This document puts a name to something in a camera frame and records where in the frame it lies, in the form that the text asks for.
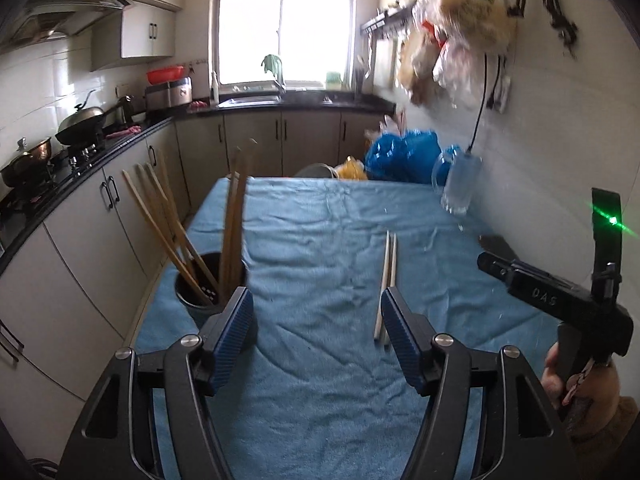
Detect blue plastic bag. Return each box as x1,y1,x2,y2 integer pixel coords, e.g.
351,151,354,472
364,129,462,184

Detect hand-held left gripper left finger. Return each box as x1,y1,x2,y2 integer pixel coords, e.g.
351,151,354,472
59,286,256,480

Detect yellow plastic bag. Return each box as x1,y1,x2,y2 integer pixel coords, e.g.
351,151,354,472
334,156,369,182

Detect person's right hand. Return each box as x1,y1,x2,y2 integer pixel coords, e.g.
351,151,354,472
542,342,622,412

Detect bundle of wooden chopsticks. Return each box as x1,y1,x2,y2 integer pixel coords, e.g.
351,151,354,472
135,137,261,307

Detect kitchen window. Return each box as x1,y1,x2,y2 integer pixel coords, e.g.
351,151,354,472
215,0,359,87

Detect red plastic basin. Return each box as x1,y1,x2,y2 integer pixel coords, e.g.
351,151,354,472
145,65,186,87

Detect black wok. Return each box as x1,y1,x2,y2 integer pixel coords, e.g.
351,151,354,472
54,89,109,147

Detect grey metal bowl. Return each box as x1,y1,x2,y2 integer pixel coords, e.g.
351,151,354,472
291,162,337,179

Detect clear glass mug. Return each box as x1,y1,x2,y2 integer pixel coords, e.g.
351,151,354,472
431,151,484,217

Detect white upper kitchen cabinets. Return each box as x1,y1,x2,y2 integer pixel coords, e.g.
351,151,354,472
42,0,184,73

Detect black kitchen countertop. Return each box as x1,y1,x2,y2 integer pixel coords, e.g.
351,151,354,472
0,91,397,272

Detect steel kitchen sink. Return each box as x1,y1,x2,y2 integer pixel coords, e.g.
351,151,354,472
217,94,282,107

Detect person's right forearm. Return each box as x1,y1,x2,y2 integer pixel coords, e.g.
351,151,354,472
565,394,640,467

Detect clear white plastic bag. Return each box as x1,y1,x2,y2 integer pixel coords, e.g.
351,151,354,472
431,34,489,109

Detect white wall socket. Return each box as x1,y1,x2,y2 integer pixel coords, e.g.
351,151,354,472
486,74,513,114

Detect steel countertop appliance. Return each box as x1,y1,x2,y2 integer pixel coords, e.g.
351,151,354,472
144,76,194,110

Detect steel range hood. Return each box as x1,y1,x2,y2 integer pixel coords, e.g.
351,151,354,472
0,0,132,57

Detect black wall rack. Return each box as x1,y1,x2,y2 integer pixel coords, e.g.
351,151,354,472
360,0,419,42

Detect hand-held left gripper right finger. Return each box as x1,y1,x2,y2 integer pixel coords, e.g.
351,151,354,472
380,286,583,480

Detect blue towel cloth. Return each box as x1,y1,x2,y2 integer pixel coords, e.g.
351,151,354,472
135,176,564,480

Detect gas stove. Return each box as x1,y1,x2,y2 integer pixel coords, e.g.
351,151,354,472
0,141,102,202

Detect green rubber glove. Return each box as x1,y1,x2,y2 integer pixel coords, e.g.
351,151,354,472
260,54,284,82

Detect black cylindrical utensil holder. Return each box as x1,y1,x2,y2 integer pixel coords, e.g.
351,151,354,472
173,252,249,332

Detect pink plastic bag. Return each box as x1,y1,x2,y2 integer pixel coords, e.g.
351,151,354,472
364,109,409,137

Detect black power cable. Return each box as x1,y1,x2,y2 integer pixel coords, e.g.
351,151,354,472
466,54,489,154

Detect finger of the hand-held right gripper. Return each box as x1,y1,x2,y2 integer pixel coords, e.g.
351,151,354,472
476,251,516,287
478,235,514,260

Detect beige lower kitchen cabinets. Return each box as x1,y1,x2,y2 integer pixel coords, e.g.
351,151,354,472
0,110,397,411

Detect tan plastic bag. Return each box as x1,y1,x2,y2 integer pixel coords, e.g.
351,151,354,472
399,24,447,107

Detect black kettle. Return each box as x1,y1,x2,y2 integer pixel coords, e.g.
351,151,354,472
114,94,137,127

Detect steel pot with lid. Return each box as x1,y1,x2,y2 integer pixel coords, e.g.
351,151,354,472
0,136,54,189

